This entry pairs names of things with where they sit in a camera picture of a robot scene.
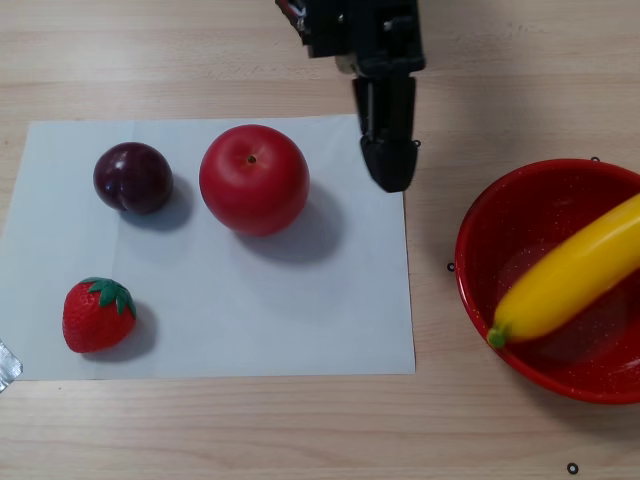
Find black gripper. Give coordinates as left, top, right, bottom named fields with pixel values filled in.
left=302, top=0, right=428, bottom=194

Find yellow toy banana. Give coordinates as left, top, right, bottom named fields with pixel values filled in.
left=487, top=192, right=640, bottom=350

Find red speckled bowl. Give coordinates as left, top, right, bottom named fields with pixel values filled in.
left=454, top=158, right=640, bottom=405

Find red toy apple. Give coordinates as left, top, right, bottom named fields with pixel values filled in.
left=198, top=124, right=311, bottom=238

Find white paper sheet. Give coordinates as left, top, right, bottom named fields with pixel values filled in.
left=0, top=114, right=417, bottom=382

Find dark purple toy plum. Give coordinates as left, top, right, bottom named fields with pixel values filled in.
left=92, top=141, right=175, bottom=216

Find red toy strawberry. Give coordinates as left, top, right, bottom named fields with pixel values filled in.
left=61, top=276, right=138, bottom=355

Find red white servo wire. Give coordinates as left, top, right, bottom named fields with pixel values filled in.
left=274, top=0, right=308, bottom=37

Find grey duct tape piece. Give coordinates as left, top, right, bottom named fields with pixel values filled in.
left=0, top=339, right=24, bottom=394

